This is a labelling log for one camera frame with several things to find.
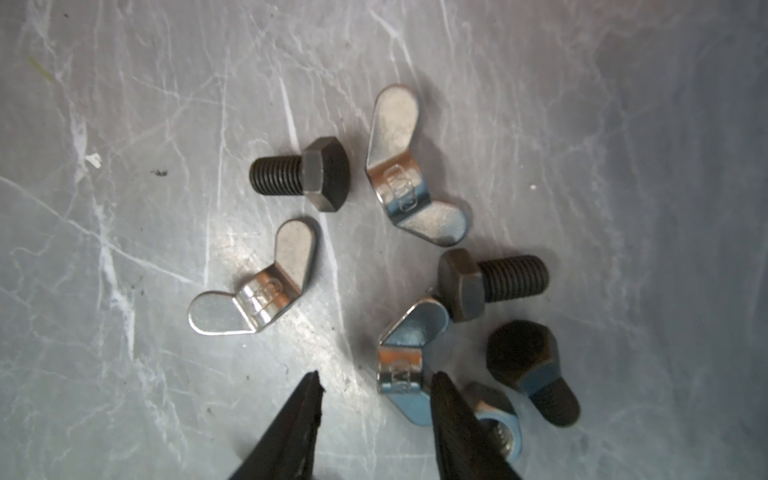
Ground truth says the black hex bolt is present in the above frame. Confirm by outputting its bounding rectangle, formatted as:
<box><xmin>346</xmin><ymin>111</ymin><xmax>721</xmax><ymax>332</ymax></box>
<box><xmin>486</xmin><ymin>320</ymin><xmax>581</xmax><ymax>428</ymax></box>
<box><xmin>248</xmin><ymin>136</ymin><xmax>351</xmax><ymax>213</ymax></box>
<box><xmin>437</xmin><ymin>248</ymin><xmax>550</xmax><ymax>323</ymax></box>

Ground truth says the silver hex nut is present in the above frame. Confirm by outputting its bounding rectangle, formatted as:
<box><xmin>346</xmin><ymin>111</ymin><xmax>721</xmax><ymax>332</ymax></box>
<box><xmin>462</xmin><ymin>382</ymin><xmax>523</xmax><ymax>464</ymax></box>

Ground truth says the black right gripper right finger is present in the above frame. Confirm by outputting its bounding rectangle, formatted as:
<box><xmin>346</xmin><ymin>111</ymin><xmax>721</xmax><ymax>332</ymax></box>
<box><xmin>430</xmin><ymin>371</ymin><xmax>521</xmax><ymax>480</ymax></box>

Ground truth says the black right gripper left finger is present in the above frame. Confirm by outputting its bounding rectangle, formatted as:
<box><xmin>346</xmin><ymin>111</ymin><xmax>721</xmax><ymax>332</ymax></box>
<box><xmin>230</xmin><ymin>371</ymin><xmax>324</xmax><ymax>479</ymax></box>

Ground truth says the silver wing nut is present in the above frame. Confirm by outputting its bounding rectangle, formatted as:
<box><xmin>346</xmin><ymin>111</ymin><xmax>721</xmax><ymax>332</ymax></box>
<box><xmin>376</xmin><ymin>296</ymin><xmax>450</xmax><ymax>427</ymax></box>
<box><xmin>187</xmin><ymin>219</ymin><xmax>317</xmax><ymax>336</ymax></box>
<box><xmin>365</xmin><ymin>84</ymin><xmax>468</xmax><ymax>247</ymax></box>

